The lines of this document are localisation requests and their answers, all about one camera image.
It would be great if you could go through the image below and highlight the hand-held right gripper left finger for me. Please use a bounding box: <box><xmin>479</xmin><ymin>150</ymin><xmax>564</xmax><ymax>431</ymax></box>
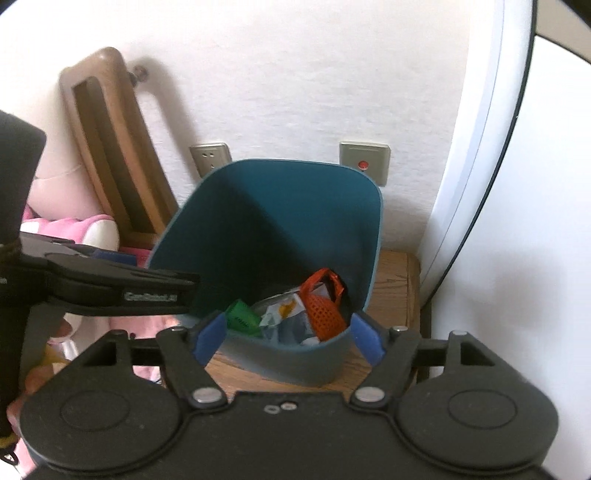
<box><xmin>69</xmin><ymin>311</ymin><xmax>228</xmax><ymax>410</ymax></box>

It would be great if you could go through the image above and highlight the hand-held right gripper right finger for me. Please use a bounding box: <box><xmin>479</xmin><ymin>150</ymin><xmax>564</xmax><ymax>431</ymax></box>
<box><xmin>350</xmin><ymin>313</ymin><xmax>523</xmax><ymax>410</ymax></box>

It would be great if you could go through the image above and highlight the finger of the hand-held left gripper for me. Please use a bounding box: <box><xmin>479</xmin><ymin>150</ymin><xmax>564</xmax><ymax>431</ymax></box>
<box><xmin>46</xmin><ymin>258</ymin><xmax>202</xmax><ymax>318</ymax></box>
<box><xmin>21</xmin><ymin>233</ymin><xmax>140</xmax><ymax>268</ymax></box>

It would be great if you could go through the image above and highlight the green packet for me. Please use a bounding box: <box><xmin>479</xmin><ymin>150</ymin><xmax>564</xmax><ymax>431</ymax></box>
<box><xmin>226</xmin><ymin>298</ymin><xmax>260</xmax><ymax>331</ymax></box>

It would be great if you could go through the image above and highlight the red mesh net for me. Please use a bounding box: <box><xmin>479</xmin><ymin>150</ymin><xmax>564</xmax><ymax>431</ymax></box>
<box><xmin>300</xmin><ymin>268</ymin><xmax>350</xmax><ymax>343</ymax></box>

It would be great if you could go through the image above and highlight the grey wrapper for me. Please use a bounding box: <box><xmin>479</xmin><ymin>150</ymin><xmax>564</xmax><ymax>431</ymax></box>
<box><xmin>260</xmin><ymin>294</ymin><xmax>308</xmax><ymax>329</ymax></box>

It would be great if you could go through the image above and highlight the teal plastic bin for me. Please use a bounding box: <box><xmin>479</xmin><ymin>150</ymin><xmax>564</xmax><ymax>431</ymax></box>
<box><xmin>147</xmin><ymin>158</ymin><xmax>385</xmax><ymax>387</ymax></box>

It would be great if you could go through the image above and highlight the person's left hand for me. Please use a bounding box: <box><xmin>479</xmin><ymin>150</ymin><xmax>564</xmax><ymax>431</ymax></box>
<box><xmin>7</xmin><ymin>318</ymin><xmax>78</xmax><ymax>418</ymax></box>

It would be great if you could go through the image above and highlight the pink plush toy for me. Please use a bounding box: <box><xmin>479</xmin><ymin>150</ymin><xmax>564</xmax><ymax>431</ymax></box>
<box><xmin>18</xmin><ymin>152</ymin><xmax>122</xmax><ymax>254</ymax></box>

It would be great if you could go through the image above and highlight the wooden nightstand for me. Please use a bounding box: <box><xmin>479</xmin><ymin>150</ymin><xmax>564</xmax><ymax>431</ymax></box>
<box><xmin>205</xmin><ymin>249</ymin><xmax>432</xmax><ymax>398</ymax></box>

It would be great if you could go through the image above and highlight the padded wooden bed headboard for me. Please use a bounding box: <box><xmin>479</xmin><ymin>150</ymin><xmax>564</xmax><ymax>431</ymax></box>
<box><xmin>58</xmin><ymin>46</ymin><xmax>180</xmax><ymax>250</ymax></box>

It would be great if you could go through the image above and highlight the white and beige wardrobe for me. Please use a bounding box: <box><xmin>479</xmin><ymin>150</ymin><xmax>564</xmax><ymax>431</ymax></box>
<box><xmin>418</xmin><ymin>0</ymin><xmax>591</xmax><ymax>462</ymax></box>

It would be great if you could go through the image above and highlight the wall socket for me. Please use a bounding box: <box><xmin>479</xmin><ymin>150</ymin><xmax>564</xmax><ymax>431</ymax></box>
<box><xmin>189</xmin><ymin>142</ymin><xmax>233</xmax><ymax>178</ymax></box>

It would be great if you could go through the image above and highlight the wall switch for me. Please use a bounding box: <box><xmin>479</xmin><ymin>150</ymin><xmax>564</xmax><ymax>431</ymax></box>
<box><xmin>338</xmin><ymin>141</ymin><xmax>392</xmax><ymax>188</ymax></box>

